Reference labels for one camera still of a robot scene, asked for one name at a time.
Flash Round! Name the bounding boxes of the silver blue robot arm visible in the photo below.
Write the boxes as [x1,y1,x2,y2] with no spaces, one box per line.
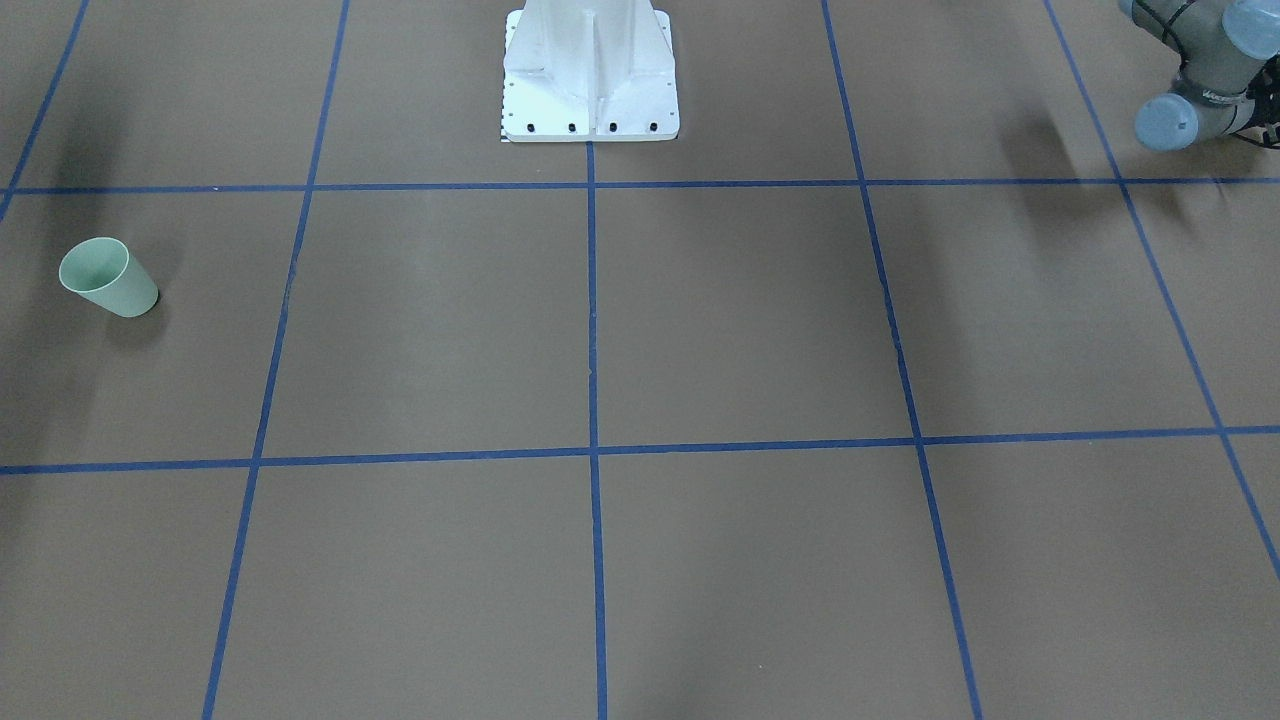
[1117,1,1279,152]

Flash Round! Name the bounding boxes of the green plastic cup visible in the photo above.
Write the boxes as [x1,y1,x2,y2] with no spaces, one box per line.
[58,237,160,318]

